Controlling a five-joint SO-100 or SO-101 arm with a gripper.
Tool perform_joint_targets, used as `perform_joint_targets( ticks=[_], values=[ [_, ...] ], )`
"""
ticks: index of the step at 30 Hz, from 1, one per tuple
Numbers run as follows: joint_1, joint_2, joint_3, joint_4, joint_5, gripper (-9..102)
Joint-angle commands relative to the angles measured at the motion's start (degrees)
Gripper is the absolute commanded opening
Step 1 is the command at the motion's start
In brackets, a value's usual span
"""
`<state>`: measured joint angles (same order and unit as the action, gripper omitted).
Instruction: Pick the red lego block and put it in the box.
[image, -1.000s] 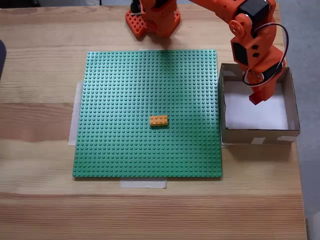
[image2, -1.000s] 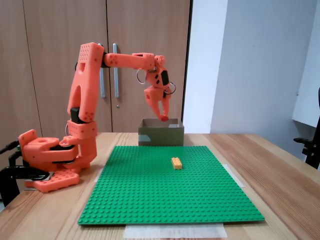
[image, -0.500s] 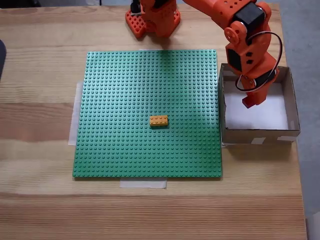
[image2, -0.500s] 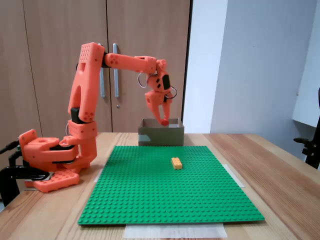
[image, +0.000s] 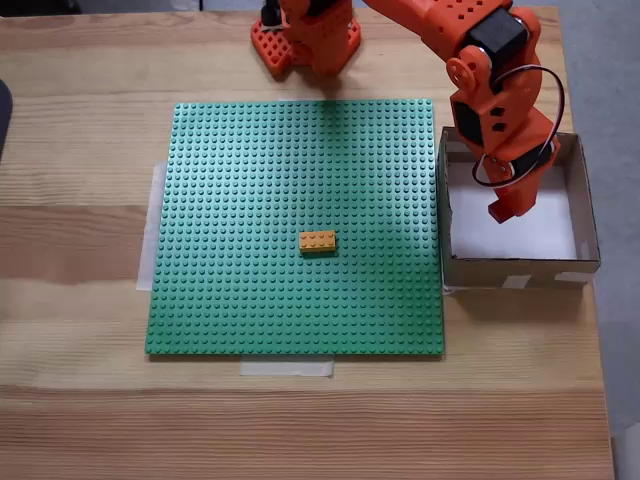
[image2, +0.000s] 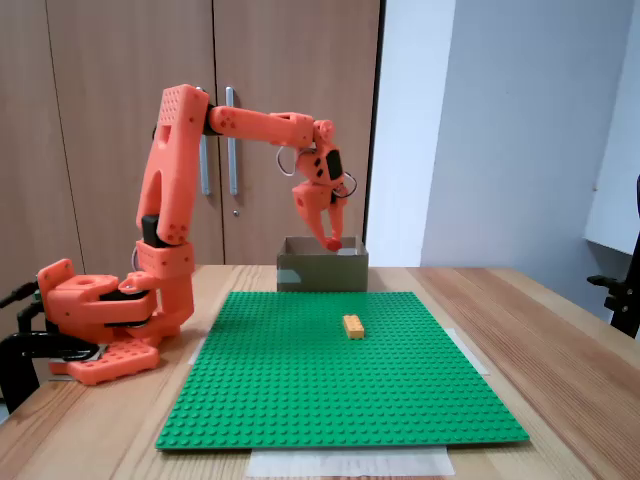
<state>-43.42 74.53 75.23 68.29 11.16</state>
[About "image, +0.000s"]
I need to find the yellow lego block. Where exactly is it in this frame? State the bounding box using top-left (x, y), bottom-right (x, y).
top-left (298, 229), bottom-right (338, 257)

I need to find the black rounded object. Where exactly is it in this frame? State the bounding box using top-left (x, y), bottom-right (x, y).
top-left (0, 78), bottom-right (15, 164)

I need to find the green lego baseplate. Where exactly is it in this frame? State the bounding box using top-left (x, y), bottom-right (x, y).
top-left (144, 98), bottom-right (446, 360)

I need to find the long masking tape strip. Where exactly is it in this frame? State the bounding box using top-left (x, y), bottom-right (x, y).
top-left (136, 159), bottom-right (169, 294)

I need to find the open cardboard box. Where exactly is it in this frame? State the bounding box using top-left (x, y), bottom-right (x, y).
top-left (437, 125), bottom-right (602, 291)

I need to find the gripper servo cable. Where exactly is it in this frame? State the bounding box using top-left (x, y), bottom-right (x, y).
top-left (471, 63), bottom-right (566, 191)

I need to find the short masking tape strip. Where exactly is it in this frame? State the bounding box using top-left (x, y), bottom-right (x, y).
top-left (238, 357), bottom-right (335, 379)

